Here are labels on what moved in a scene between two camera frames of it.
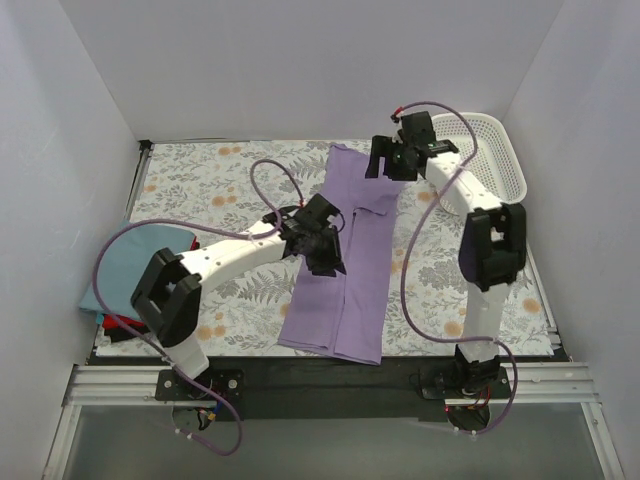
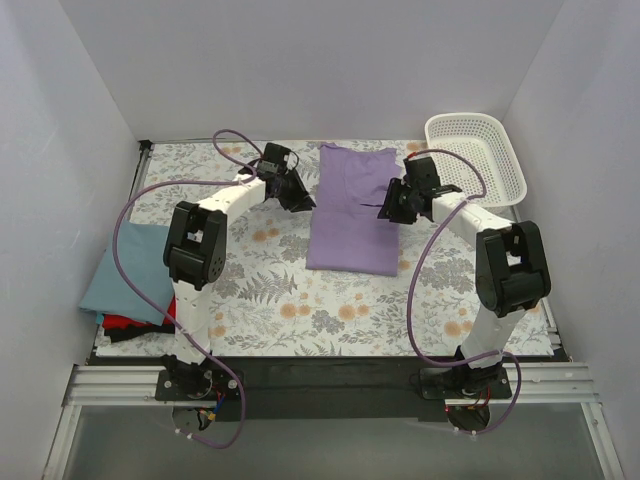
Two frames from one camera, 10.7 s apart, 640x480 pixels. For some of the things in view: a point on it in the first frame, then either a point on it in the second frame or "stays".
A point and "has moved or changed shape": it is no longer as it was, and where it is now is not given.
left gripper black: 326,248 -> 292,189
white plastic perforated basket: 486,145 stays
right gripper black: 385,158 -> 396,198
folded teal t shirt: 126,259 stays
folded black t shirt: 124,334 stays
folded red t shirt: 109,321 stays
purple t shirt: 343,315 has moved or changed shape
